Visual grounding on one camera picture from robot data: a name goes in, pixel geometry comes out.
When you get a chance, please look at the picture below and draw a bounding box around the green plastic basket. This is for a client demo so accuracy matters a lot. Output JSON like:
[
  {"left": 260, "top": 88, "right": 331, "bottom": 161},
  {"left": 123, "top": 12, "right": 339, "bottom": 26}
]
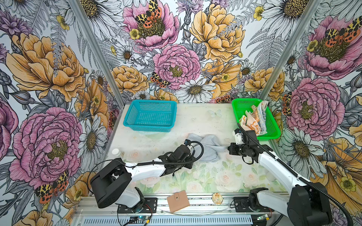
[{"left": 232, "top": 98, "right": 281, "bottom": 141}]

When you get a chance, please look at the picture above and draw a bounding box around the orange patterned white towel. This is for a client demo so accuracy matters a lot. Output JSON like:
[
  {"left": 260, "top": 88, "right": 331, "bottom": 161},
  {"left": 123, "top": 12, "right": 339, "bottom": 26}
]
[{"left": 239, "top": 105, "right": 261, "bottom": 136}]

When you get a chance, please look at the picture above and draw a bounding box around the brown leather wallet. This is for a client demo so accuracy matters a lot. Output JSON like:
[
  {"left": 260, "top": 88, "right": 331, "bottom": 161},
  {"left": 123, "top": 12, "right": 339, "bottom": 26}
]
[{"left": 167, "top": 190, "right": 190, "bottom": 213}]

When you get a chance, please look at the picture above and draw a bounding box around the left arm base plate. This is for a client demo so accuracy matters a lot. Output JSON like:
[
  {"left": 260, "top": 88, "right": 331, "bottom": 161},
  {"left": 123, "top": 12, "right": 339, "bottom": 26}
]
[{"left": 117, "top": 197, "right": 158, "bottom": 214}]

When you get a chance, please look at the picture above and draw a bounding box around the teal plastic basket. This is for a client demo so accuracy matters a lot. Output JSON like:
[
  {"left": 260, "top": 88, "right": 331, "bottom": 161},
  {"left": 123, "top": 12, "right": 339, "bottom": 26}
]
[{"left": 123, "top": 100, "right": 177, "bottom": 132}]

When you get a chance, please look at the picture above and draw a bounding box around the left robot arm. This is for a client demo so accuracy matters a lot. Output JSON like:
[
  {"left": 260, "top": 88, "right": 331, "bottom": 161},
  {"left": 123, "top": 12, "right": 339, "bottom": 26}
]
[{"left": 90, "top": 140, "right": 204, "bottom": 213}]

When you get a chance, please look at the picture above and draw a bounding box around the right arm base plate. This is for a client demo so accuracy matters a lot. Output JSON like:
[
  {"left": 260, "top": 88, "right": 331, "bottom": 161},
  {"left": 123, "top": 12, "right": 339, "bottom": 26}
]
[{"left": 231, "top": 196, "right": 274, "bottom": 212}]

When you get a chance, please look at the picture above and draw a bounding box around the aluminium front rail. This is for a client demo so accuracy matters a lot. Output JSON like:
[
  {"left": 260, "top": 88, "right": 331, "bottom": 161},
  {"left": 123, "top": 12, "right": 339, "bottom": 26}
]
[{"left": 72, "top": 193, "right": 293, "bottom": 226}]

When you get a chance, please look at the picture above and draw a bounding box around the striped grey patterned towel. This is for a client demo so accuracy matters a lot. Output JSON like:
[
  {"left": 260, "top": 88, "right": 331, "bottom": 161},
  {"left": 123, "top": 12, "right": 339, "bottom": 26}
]
[{"left": 256, "top": 101, "right": 269, "bottom": 136}]

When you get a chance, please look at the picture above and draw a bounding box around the black corrugated cable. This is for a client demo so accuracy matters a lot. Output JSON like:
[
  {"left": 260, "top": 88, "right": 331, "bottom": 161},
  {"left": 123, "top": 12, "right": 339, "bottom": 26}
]
[
  {"left": 237, "top": 122, "right": 354, "bottom": 226},
  {"left": 124, "top": 139, "right": 205, "bottom": 168}
]

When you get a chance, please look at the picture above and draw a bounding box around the left black corrugated cable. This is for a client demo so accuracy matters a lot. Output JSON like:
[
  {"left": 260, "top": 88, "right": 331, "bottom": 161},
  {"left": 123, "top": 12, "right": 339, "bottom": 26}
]
[{"left": 124, "top": 139, "right": 205, "bottom": 168}]

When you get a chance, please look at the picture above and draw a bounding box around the right black corrugated cable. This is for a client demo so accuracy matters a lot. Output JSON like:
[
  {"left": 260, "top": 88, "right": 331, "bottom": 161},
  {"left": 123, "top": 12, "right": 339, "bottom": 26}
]
[{"left": 237, "top": 122, "right": 354, "bottom": 226}]

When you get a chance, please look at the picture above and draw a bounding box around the small white bottle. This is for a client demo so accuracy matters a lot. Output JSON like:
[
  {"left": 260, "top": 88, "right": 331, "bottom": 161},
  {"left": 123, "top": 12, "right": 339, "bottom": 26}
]
[{"left": 112, "top": 148, "right": 121, "bottom": 157}]

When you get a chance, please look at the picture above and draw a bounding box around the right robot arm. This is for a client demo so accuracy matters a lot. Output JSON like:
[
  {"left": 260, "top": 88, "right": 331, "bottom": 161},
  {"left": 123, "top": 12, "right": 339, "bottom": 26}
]
[{"left": 228, "top": 129, "right": 332, "bottom": 226}]

